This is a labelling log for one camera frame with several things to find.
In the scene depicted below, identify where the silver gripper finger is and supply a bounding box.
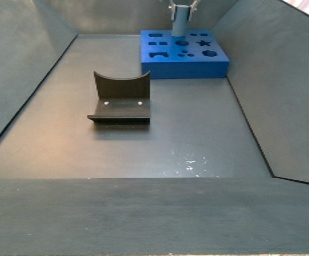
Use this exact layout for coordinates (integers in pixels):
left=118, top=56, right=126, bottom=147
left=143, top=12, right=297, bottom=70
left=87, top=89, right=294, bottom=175
left=187, top=0, right=200, bottom=21
left=168, top=0, right=175, bottom=20

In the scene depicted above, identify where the light blue oval cylinder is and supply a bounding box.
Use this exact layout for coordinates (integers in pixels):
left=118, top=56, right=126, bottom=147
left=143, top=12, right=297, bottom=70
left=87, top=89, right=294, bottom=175
left=171, top=5, right=188, bottom=37

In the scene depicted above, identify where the blue foam shape board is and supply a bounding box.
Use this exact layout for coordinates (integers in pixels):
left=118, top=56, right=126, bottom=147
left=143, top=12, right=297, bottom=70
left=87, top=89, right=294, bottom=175
left=140, top=30, right=230, bottom=79

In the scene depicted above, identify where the black curved fixture stand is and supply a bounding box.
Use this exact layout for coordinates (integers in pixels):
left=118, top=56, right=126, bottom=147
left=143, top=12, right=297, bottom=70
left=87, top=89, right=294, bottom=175
left=87, top=73, right=150, bottom=123

